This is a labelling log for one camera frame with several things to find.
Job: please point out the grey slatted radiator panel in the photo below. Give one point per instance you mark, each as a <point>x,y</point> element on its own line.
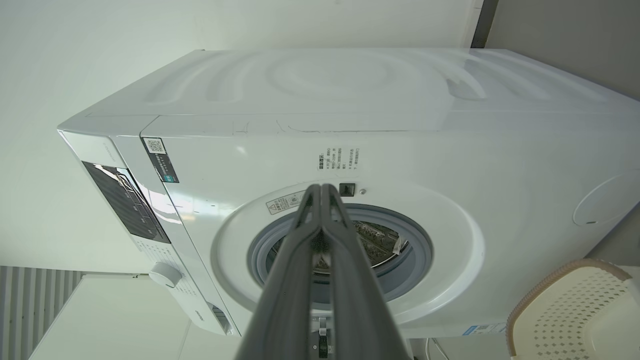
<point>25,310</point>

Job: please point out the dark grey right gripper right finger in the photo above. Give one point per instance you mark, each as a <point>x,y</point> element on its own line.
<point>360,300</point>

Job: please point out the white flat cabinet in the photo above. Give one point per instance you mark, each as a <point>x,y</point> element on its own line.
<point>115,320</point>

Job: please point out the blue energy label sticker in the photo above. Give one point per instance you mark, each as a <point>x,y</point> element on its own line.
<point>482,329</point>

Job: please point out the cream perforated laundry basket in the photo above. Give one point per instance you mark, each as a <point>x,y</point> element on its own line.
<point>575,315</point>

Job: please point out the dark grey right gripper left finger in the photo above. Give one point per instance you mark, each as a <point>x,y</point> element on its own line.
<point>287,280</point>

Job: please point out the white round control knob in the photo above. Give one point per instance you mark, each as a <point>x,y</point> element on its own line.
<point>165,275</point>

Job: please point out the QR code sticker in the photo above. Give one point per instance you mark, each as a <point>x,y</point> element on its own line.
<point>160,159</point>

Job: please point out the white front-load washing machine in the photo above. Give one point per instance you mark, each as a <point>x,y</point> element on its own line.
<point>400,150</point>

